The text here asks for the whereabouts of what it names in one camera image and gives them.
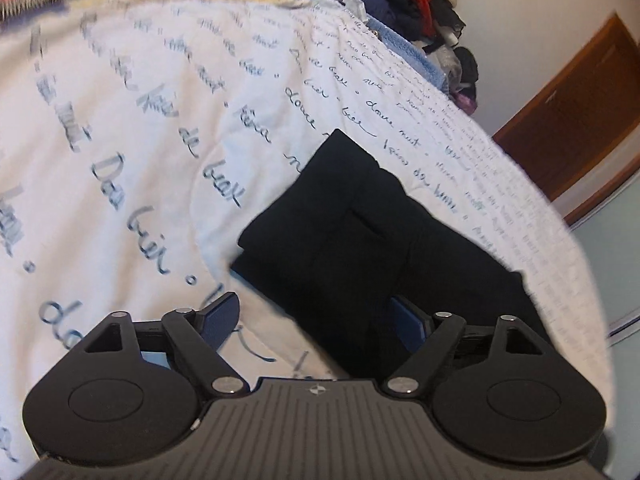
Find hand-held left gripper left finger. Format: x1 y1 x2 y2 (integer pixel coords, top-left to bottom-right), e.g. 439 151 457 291
82 291 251 401

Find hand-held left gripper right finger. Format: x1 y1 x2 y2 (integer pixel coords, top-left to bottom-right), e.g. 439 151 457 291
380 296 553 401

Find black pants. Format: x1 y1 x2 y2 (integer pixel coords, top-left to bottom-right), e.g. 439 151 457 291
231 129 551 381

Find white script-printed bedspread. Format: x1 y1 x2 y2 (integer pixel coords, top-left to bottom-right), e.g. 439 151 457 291
0 0 617 467

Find brown wooden door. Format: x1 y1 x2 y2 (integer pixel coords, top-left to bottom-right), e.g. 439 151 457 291
492 12 640 222

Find black backpack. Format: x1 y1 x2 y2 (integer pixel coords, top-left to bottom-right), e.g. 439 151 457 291
450 46 480 96

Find blue blanket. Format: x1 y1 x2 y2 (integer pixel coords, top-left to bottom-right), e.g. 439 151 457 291
270 0 447 92

